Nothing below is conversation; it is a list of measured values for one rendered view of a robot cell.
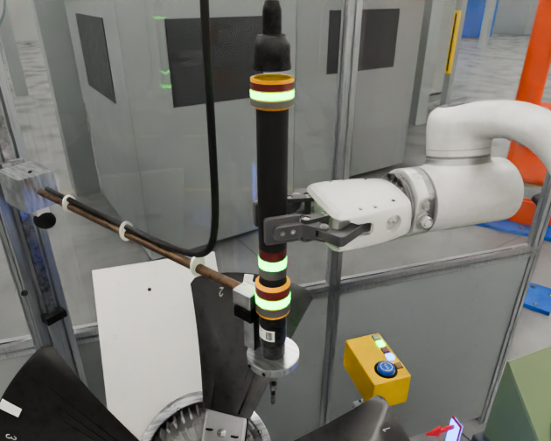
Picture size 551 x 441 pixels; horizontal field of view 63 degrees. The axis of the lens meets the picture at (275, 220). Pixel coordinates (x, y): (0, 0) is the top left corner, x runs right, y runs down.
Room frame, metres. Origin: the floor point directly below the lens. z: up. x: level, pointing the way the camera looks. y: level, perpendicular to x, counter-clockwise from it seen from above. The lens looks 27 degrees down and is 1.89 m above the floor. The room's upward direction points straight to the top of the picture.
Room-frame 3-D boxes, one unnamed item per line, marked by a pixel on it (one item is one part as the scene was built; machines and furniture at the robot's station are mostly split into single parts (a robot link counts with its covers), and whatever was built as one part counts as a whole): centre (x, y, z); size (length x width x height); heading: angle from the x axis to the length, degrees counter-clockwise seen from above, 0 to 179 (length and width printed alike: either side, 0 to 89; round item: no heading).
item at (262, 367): (0.46, 0.01, 1.49); 0.09 x 0.07 x 0.10; 52
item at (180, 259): (0.64, 0.25, 1.54); 0.54 x 0.01 x 0.01; 52
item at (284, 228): (0.43, -0.02, 1.65); 0.07 x 0.03 x 0.03; 107
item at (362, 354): (0.84, -0.25, 1.02); 0.16 x 0.10 x 0.11; 17
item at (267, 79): (0.45, 0.00, 1.80); 0.04 x 0.04 x 0.03
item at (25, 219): (0.87, 0.54, 1.48); 0.05 x 0.03 x 0.62; 142
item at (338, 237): (0.44, -0.08, 1.65); 0.08 x 0.06 x 0.01; 167
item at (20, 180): (0.84, 0.50, 1.54); 0.10 x 0.07 x 0.08; 52
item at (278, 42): (0.45, 0.00, 1.65); 0.04 x 0.04 x 0.46
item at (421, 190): (0.51, -0.16, 1.65); 0.09 x 0.03 x 0.08; 17
